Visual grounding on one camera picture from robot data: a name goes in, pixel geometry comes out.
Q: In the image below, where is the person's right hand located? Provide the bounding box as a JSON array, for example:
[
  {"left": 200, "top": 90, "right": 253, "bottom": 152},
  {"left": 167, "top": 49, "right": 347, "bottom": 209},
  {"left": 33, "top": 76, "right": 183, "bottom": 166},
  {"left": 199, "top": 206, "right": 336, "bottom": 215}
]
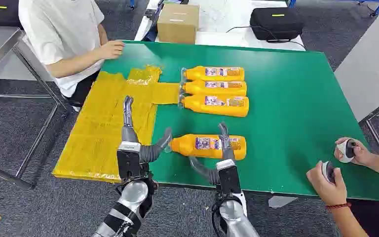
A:
[
  {"left": 95, "top": 40, "right": 126, "bottom": 61},
  {"left": 334, "top": 137, "right": 374, "bottom": 167}
]

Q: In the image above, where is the person's left hand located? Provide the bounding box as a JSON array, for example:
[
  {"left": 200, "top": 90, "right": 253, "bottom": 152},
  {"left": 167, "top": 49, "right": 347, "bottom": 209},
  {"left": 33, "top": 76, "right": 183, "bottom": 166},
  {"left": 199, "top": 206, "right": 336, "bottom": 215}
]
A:
[{"left": 306, "top": 161, "right": 348, "bottom": 207}]

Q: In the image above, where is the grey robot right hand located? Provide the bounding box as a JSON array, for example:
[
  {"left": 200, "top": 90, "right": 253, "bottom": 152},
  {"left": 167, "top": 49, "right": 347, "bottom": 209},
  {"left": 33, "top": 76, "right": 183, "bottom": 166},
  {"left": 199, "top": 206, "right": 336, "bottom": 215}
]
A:
[{"left": 189, "top": 122, "right": 235, "bottom": 185}]

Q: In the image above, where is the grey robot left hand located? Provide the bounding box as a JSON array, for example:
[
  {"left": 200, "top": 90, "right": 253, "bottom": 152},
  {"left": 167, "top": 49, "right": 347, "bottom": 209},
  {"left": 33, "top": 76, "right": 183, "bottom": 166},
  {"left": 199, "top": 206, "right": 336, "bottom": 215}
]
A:
[{"left": 121, "top": 95, "right": 173, "bottom": 163}]

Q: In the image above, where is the white black hand controller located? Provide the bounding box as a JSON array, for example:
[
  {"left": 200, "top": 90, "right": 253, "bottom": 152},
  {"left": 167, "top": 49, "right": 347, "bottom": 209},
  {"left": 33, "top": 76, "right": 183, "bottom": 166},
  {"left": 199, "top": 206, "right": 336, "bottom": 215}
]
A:
[
  {"left": 321, "top": 160, "right": 337, "bottom": 184},
  {"left": 335, "top": 139, "right": 358, "bottom": 164}
]

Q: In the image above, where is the orange drink bottle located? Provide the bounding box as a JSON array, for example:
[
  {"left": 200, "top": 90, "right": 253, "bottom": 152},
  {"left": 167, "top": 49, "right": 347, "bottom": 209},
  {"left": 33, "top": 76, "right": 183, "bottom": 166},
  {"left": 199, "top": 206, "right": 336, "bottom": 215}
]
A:
[
  {"left": 179, "top": 94, "right": 250, "bottom": 118},
  {"left": 164, "top": 133, "right": 247, "bottom": 161},
  {"left": 180, "top": 80, "right": 248, "bottom": 97},
  {"left": 181, "top": 66, "right": 245, "bottom": 82}
]

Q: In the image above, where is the yellow sheet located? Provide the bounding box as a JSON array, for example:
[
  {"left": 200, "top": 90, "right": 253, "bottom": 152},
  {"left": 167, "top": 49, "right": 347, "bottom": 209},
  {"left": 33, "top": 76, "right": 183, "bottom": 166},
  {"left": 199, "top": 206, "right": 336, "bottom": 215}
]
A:
[{"left": 51, "top": 65, "right": 181, "bottom": 184}]

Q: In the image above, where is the dark blue flat item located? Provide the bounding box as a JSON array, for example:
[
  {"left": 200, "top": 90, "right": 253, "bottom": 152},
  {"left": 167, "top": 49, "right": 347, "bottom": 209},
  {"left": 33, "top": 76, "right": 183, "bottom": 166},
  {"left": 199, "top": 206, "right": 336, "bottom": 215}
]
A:
[{"left": 142, "top": 0, "right": 165, "bottom": 43}]

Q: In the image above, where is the white table leg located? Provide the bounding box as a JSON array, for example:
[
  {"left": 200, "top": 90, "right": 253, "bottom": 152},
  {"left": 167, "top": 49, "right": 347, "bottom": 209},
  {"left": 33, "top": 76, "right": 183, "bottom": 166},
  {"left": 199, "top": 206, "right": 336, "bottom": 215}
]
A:
[{"left": 267, "top": 195, "right": 299, "bottom": 209}]

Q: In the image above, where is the brown cardboard box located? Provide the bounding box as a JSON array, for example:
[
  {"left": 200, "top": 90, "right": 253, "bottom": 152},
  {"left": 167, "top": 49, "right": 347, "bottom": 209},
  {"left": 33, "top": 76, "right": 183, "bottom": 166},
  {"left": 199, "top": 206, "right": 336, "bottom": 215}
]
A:
[{"left": 156, "top": 3, "right": 200, "bottom": 45}]

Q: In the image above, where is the green table mat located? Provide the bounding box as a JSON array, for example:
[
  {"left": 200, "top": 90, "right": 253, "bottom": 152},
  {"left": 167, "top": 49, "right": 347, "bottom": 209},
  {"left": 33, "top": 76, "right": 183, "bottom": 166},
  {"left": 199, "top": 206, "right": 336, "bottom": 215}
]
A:
[{"left": 101, "top": 40, "right": 379, "bottom": 203}]

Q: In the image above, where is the pale grey table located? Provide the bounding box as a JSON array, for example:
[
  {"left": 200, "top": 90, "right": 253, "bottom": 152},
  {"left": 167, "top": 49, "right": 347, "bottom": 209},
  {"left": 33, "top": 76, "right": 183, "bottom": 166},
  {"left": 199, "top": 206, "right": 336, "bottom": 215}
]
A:
[
  {"left": 0, "top": 34, "right": 55, "bottom": 82},
  {"left": 334, "top": 4, "right": 379, "bottom": 158}
]

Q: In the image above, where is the white table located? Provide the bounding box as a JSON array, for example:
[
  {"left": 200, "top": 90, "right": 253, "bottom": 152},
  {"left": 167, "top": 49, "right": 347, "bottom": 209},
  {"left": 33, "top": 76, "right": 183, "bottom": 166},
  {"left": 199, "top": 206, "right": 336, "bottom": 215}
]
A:
[{"left": 134, "top": 0, "right": 307, "bottom": 52}]

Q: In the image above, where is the black carry case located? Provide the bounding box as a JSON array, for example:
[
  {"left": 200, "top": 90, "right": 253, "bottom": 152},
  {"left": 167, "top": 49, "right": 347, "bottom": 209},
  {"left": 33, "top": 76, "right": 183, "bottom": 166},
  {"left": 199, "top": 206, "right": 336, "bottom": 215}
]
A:
[
  {"left": 249, "top": 6, "right": 305, "bottom": 42},
  {"left": 0, "top": 0, "right": 22, "bottom": 29}
]

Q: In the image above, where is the red bead bracelet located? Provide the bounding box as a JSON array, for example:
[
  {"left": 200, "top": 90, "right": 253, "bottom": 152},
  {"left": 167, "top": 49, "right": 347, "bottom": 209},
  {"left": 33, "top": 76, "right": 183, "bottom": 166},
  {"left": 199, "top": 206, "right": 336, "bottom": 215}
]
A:
[{"left": 325, "top": 202, "right": 353, "bottom": 211}]

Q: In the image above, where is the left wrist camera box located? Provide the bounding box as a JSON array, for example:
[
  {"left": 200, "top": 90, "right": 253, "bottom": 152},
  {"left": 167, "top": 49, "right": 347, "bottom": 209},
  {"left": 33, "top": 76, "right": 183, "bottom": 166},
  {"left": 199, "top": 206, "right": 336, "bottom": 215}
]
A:
[{"left": 116, "top": 141, "right": 142, "bottom": 180}]

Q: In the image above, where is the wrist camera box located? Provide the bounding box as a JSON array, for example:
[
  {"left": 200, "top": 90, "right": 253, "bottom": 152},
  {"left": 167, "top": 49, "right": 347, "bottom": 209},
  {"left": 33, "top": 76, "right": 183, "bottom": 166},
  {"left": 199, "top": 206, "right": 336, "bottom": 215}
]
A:
[
  {"left": 215, "top": 158, "right": 243, "bottom": 196},
  {"left": 116, "top": 141, "right": 142, "bottom": 180}
]

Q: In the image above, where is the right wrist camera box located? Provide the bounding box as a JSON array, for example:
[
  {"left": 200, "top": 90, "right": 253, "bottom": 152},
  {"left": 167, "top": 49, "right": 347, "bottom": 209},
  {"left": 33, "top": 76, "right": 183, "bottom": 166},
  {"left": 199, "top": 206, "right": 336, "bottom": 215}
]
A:
[{"left": 215, "top": 158, "right": 243, "bottom": 196}]

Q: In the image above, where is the black cable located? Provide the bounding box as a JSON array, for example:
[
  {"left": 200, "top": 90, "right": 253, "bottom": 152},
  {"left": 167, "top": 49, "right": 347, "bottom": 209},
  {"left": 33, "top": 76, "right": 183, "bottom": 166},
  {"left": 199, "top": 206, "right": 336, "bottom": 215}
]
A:
[{"left": 225, "top": 25, "right": 307, "bottom": 50}]

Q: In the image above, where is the blue metal frame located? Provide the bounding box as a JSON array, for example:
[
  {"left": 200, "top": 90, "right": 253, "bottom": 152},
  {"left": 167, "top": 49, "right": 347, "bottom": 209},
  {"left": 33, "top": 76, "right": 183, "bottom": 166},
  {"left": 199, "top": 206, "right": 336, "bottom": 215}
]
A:
[{"left": 358, "top": 0, "right": 379, "bottom": 18}]

